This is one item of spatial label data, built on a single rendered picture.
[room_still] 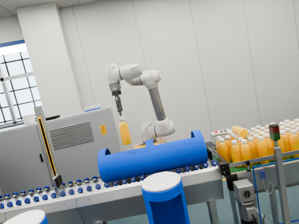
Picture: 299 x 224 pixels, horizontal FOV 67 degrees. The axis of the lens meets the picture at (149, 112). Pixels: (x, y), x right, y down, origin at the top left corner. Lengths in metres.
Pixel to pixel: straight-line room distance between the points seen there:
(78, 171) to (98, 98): 1.65
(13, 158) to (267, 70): 5.13
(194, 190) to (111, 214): 0.72
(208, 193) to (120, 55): 3.38
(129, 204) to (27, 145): 2.12
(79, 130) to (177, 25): 2.90
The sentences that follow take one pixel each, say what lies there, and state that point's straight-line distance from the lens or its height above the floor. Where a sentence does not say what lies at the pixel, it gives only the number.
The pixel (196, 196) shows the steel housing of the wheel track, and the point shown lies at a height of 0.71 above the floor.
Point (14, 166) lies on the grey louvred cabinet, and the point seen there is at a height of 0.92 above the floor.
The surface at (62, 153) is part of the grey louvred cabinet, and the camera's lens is 3.64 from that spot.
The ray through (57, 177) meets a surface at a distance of 2.18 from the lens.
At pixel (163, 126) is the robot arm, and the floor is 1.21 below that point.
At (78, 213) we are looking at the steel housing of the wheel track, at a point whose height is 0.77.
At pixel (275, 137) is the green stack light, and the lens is 1.76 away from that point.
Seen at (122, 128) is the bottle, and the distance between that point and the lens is 1.81.
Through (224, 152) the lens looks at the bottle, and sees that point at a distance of 2.05.
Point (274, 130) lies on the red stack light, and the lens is 1.74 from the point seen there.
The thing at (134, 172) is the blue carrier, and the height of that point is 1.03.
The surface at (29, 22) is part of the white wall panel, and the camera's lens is 4.76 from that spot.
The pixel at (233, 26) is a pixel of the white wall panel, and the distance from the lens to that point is 5.43.
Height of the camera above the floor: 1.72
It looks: 8 degrees down
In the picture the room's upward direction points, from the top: 12 degrees counter-clockwise
